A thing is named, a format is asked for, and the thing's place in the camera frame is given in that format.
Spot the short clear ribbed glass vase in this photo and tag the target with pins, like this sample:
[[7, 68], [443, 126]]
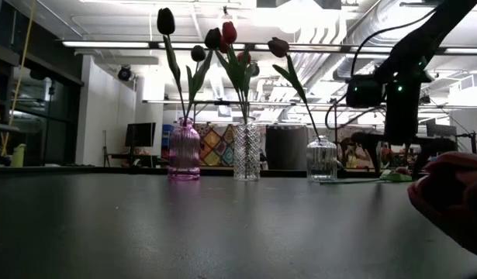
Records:
[[321, 160]]

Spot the black tripod stand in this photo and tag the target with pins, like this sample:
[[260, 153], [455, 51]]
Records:
[[105, 151]]

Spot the blue storage bins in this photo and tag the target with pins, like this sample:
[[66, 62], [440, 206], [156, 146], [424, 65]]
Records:
[[165, 131]]

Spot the black round spotlight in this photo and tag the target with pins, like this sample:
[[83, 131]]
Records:
[[124, 73]]

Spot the colourful patchwork quilt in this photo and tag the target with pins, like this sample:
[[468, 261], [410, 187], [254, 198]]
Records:
[[216, 145]]

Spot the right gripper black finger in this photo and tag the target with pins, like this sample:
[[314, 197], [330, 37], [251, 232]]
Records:
[[421, 162], [376, 160]]

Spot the tall clear crystal vase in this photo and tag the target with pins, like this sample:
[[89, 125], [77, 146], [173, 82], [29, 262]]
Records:
[[246, 151]]

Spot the pink ribbed glass vase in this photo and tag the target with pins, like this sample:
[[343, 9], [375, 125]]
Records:
[[184, 151]]

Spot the yellow-green bottle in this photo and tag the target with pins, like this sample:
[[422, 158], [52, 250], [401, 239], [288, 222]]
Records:
[[18, 156]]

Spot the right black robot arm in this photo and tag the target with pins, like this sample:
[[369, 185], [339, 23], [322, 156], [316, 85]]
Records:
[[428, 35]]

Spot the dark grey partition panel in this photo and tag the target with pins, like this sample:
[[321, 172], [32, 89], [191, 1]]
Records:
[[286, 147]]

